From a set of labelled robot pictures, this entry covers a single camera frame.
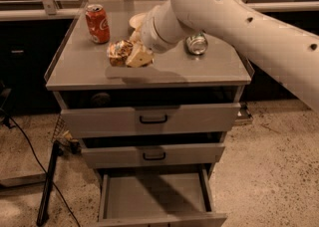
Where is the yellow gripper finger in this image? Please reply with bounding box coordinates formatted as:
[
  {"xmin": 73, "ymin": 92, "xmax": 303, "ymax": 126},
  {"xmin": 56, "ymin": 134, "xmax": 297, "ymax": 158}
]
[
  {"xmin": 126, "ymin": 44, "xmax": 154, "ymax": 68},
  {"xmin": 130, "ymin": 28, "xmax": 142, "ymax": 43}
]

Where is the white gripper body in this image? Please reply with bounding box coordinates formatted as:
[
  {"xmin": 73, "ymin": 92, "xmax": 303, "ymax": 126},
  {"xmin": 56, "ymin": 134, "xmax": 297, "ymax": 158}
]
[{"xmin": 141, "ymin": 0, "xmax": 195, "ymax": 53}]

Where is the orange can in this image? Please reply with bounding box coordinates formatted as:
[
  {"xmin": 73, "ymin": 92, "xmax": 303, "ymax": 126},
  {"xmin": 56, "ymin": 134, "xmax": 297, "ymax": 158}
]
[{"xmin": 107, "ymin": 40, "xmax": 133, "ymax": 67}]

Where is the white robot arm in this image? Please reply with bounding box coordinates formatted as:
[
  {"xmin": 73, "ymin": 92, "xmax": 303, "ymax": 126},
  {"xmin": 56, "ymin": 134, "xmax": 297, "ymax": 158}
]
[{"xmin": 133, "ymin": 0, "xmax": 319, "ymax": 112}]

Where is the green soda can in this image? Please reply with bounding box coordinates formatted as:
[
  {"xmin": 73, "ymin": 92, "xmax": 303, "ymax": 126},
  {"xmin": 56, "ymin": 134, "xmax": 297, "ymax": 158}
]
[{"xmin": 185, "ymin": 33, "xmax": 208, "ymax": 55}]

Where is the red soda can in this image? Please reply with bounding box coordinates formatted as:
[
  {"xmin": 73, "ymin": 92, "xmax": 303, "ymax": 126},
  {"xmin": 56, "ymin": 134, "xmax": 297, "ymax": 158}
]
[{"xmin": 85, "ymin": 4, "xmax": 110, "ymax": 44}]

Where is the round dark object in drawer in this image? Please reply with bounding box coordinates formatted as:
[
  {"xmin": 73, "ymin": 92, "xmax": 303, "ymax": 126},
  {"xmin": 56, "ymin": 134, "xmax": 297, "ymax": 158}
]
[{"xmin": 90, "ymin": 93, "xmax": 111, "ymax": 108}]

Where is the grey drawer cabinet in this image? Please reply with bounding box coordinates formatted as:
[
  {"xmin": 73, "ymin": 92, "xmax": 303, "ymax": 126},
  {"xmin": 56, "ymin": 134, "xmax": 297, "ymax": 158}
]
[{"xmin": 43, "ymin": 0, "xmax": 255, "ymax": 227}]

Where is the grey top drawer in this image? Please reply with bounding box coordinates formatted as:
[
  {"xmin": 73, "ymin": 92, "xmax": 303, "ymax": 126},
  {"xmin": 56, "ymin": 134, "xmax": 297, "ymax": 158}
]
[{"xmin": 56, "ymin": 86, "xmax": 242, "ymax": 138}]

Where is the grey drawer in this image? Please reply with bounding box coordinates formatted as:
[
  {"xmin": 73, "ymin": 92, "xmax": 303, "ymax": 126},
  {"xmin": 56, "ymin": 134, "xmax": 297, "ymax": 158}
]
[
  {"xmin": 56, "ymin": 86, "xmax": 242, "ymax": 138},
  {"xmin": 86, "ymin": 165, "xmax": 226, "ymax": 227},
  {"xmin": 82, "ymin": 132, "xmax": 225, "ymax": 169}
]

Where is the grey middle drawer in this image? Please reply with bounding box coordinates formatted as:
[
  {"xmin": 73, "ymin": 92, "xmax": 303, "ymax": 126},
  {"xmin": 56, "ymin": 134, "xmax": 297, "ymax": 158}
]
[{"xmin": 82, "ymin": 132, "xmax": 225, "ymax": 169}]

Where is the grey bottom drawer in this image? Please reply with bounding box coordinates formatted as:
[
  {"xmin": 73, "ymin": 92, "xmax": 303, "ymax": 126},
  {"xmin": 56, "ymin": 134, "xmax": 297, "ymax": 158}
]
[{"xmin": 86, "ymin": 165, "xmax": 226, "ymax": 227}]

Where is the white bowl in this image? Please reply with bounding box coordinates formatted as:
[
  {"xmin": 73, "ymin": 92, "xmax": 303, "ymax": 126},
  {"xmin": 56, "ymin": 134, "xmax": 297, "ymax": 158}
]
[{"xmin": 129, "ymin": 13, "xmax": 146, "ymax": 29}]

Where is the black metal bar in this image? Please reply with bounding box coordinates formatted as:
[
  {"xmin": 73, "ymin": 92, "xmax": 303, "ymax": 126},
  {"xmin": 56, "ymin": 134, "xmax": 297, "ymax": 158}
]
[{"xmin": 36, "ymin": 141, "xmax": 59, "ymax": 227}]

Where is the small wire cart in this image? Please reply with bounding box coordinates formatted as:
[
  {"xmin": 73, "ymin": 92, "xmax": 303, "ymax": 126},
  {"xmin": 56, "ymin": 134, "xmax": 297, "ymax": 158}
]
[{"xmin": 51, "ymin": 115, "xmax": 80, "ymax": 154}]

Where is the black floor cable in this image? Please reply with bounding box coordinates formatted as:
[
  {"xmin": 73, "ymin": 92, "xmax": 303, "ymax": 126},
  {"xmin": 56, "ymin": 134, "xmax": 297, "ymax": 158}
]
[{"xmin": 0, "ymin": 108, "xmax": 81, "ymax": 227}]

